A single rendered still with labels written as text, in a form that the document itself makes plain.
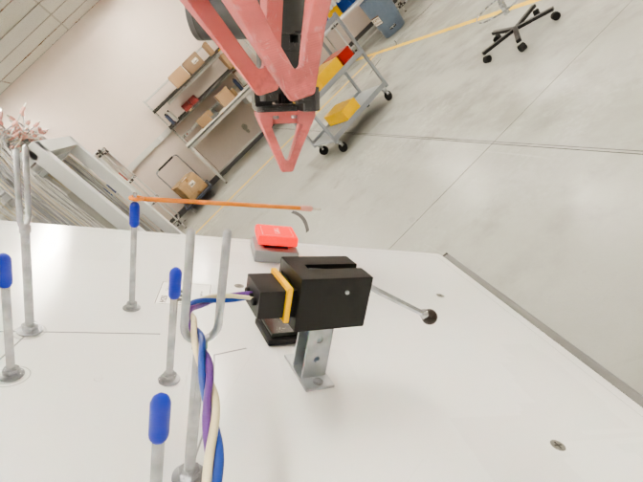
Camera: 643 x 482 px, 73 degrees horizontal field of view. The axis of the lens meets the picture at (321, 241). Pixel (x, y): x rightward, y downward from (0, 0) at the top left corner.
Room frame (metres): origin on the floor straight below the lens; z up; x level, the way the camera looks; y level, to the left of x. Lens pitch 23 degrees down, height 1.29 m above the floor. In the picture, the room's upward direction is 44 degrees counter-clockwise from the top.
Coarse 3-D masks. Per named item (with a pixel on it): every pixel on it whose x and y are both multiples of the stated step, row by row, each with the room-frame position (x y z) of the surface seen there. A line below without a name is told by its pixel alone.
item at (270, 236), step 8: (256, 232) 0.54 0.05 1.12; (264, 232) 0.53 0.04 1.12; (272, 232) 0.53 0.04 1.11; (280, 232) 0.53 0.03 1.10; (288, 232) 0.54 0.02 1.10; (264, 240) 0.52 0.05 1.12; (272, 240) 0.52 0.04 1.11; (280, 240) 0.52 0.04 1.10; (288, 240) 0.52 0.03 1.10; (296, 240) 0.51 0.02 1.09; (280, 248) 0.53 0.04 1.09
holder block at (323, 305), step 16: (288, 256) 0.30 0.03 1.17; (304, 256) 0.30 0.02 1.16; (320, 256) 0.30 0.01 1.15; (336, 256) 0.31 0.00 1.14; (288, 272) 0.28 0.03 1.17; (304, 272) 0.27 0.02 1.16; (320, 272) 0.27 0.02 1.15; (336, 272) 0.28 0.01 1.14; (352, 272) 0.28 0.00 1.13; (304, 288) 0.26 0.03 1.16; (320, 288) 0.26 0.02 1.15; (336, 288) 0.26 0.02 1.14; (352, 288) 0.27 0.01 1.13; (368, 288) 0.27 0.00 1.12; (304, 304) 0.26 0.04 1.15; (320, 304) 0.26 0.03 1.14; (336, 304) 0.27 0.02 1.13; (352, 304) 0.27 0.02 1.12; (304, 320) 0.26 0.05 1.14; (320, 320) 0.26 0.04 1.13; (336, 320) 0.27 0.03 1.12; (352, 320) 0.27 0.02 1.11
